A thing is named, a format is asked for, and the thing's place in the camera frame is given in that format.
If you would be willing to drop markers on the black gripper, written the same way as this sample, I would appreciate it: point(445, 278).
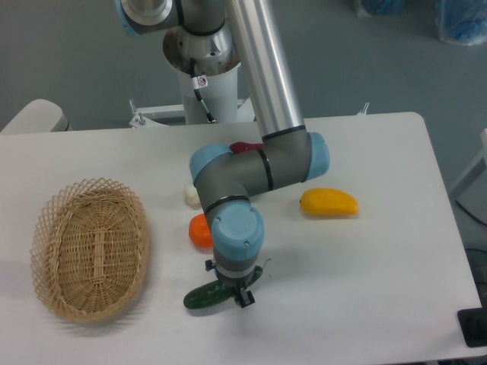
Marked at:
point(231, 283)

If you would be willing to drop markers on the green cucumber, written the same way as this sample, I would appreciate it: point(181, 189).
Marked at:
point(199, 299)

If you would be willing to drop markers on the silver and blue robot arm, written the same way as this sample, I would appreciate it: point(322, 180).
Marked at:
point(226, 181)

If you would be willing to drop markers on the orange tangerine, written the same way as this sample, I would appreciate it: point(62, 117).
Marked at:
point(199, 232)

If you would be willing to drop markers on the green bok choy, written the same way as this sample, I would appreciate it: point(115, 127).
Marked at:
point(190, 195)

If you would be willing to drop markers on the yellow mango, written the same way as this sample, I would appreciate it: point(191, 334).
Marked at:
point(327, 202)

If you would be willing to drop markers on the red sweet potato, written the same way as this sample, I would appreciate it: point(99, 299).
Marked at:
point(241, 147)

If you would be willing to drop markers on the woven wicker basket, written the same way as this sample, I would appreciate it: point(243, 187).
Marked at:
point(89, 255)

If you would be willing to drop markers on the black device at table edge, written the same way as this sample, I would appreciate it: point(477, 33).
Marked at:
point(473, 326)

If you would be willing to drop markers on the white chair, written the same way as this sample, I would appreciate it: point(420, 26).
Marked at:
point(39, 116)

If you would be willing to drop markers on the blue plastic bag left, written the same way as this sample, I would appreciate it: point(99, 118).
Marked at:
point(373, 8)

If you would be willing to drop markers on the blue plastic bag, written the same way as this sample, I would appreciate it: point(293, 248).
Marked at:
point(373, 8)
point(461, 22)

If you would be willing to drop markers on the blue plastic bag right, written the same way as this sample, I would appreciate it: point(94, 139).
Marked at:
point(461, 22)

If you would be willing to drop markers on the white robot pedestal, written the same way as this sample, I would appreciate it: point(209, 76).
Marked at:
point(207, 72)

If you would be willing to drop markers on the white furniture frame right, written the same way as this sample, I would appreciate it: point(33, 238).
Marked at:
point(471, 172)

